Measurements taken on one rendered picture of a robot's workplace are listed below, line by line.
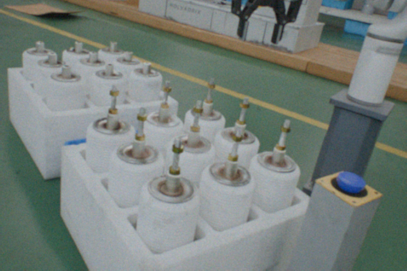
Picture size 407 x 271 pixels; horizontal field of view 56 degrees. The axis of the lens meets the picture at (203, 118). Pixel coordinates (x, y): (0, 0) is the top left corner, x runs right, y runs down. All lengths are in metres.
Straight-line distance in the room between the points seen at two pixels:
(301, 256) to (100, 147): 0.41
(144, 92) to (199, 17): 1.99
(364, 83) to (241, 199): 0.55
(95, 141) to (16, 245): 0.28
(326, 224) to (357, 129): 0.52
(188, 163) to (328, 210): 0.27
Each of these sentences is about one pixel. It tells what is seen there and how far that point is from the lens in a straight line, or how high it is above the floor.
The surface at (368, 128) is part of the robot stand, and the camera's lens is 1.08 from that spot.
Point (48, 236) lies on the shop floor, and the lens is 0.90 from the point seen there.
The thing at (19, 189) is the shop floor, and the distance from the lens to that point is 1.05.
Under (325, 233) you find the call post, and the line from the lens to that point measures 0.61.
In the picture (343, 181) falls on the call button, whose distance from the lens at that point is 0.58.
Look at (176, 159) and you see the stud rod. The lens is 0.57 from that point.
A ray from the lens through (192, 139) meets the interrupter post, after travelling 0.73.
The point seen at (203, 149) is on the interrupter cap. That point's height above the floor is 0.25.
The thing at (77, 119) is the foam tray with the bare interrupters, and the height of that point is 0.16.
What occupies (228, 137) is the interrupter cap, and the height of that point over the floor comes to 0.25.
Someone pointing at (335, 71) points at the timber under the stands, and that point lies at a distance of 2.57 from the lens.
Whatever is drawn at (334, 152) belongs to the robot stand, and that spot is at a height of 0.15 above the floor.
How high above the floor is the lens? 0.59
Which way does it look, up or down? 23 degrees down
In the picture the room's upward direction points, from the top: 10 degrees clockwise
